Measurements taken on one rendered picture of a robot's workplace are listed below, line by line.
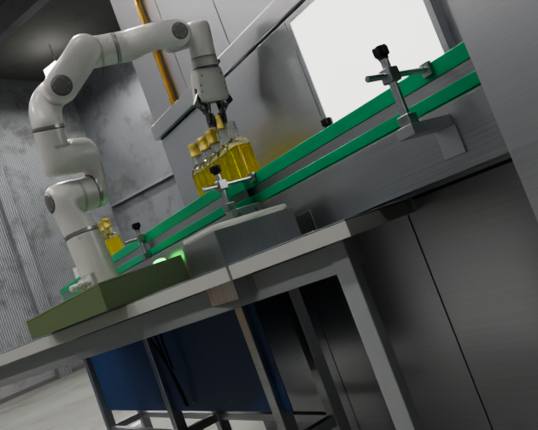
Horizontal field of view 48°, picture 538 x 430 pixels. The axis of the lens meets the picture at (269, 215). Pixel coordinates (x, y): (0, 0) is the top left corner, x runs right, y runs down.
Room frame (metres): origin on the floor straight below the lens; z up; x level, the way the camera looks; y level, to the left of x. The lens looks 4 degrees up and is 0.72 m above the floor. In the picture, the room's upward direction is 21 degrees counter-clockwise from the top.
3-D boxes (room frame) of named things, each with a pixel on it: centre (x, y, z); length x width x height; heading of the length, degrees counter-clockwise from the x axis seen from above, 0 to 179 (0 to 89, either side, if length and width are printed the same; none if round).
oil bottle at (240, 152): (1.70, 0.01, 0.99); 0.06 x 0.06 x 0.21; 36
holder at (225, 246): (1.43, 0.06, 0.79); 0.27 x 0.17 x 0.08; 126
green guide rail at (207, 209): (2.30, 0.60, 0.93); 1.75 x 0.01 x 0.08; 36
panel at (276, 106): (1.61, -0.22, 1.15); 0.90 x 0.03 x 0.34; 36
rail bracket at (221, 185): (1.57, 0.07, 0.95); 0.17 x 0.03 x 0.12; 126
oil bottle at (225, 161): (1.75, 0.05, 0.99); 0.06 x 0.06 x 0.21; 36
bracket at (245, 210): (1.58, 0.06, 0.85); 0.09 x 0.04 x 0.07; 126
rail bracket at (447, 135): (1.05, -0.30, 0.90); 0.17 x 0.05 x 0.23; 126
